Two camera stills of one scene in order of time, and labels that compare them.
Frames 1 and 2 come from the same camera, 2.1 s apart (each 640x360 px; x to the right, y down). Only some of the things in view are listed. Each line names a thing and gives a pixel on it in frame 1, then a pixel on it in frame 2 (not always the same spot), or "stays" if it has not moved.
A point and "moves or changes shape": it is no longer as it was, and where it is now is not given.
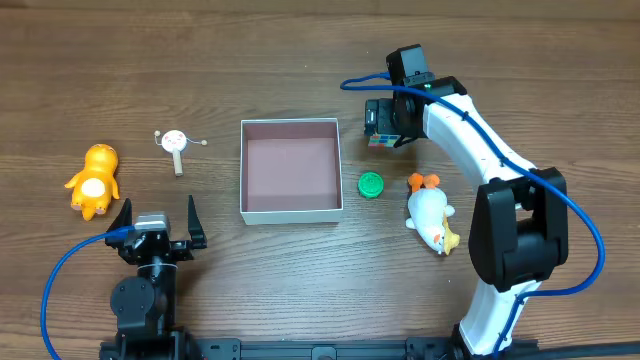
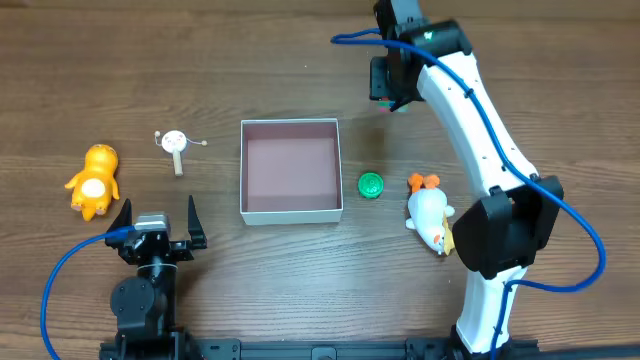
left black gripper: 156,242 stays
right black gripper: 377,118 → 378,80
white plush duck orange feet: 428,209 stays
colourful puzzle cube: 383,140 moves or changes shape
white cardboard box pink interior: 290,171 stays
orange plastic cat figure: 93,185 stays
